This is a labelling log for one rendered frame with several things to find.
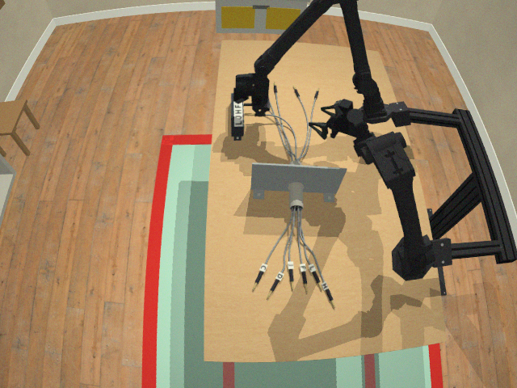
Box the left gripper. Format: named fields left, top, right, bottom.
left=309, top=105, right=351, bottom=140

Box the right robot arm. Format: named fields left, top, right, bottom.
left=233, top=0, right=387, bottom=118

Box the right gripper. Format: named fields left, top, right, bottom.
left=252, top=91, right=270, bottom=117

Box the black jack plug with white tag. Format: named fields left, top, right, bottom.
left=322, top=282, right=335, bottom=308

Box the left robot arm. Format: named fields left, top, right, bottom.
left=334, top=99, right=435, bottom=277

